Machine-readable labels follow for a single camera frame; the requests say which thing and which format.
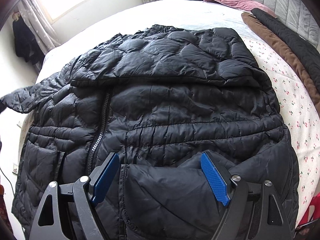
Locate black quilted puffer jacket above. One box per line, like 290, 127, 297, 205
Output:
0, 24, 300, 240

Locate dark clothes hanging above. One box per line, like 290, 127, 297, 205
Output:
12, 16, 44, 65

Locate red plastic stool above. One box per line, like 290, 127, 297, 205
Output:
297, 198, 319, 230

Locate cherry print white blanket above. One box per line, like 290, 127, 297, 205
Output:
18, 35, 320, 228

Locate brown garment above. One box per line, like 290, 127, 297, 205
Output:
241, 12, 319, 114

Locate black fleece garment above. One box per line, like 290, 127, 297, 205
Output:
251, 8, 320, 92

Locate light blue bed sheet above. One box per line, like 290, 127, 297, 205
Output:
36, 0, 252, 82

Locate patterned grey curtain left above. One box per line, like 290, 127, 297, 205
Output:
18, 0, 62, 55

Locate grey padded headboard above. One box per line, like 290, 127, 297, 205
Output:
253, 0, 319, 49

